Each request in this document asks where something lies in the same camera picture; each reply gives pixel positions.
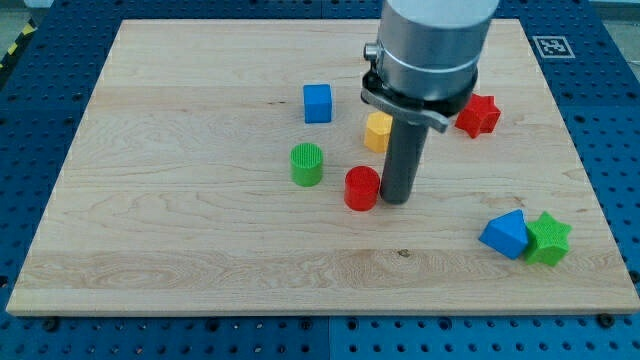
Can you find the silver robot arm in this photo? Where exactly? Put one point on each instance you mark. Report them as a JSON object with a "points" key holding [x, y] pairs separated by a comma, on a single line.
{"points": [[424, 61]]}

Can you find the green cylinder block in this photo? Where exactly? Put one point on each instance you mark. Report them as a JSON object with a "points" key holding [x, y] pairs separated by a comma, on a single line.
{"points": [[306, 163]]}

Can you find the red cylinder block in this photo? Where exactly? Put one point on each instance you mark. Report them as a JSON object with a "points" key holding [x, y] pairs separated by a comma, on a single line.
{"points": [[361, 188]]}

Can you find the yellow hexagon block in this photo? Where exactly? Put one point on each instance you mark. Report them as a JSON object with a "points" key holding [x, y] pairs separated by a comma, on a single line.
{"points": [[377, 132]]}

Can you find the blue cube block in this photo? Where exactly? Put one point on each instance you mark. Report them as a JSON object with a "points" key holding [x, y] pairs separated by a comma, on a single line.
{"points": [[318, 104]]}

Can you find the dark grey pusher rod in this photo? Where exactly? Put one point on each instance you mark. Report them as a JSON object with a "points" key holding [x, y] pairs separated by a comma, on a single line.
{"points": [[404, 151]]}

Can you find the wooden board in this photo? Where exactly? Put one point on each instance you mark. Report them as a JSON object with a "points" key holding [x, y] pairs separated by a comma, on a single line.
{"points": [[176, 197]]}

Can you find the red star block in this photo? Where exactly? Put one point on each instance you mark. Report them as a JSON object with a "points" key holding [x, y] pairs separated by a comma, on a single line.
{"points": [[479, 116]]}

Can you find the blue pentagon block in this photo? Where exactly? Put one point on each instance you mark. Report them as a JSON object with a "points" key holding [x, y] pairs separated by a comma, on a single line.
{"points": [[507, 234]]}

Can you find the green star block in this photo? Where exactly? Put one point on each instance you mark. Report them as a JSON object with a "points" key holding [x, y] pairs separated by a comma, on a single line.
{"points": [[547, 240]]}

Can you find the white fiducial marker tag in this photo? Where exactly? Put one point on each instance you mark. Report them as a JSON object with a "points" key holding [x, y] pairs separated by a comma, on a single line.
{"points": [[553, 47]]}

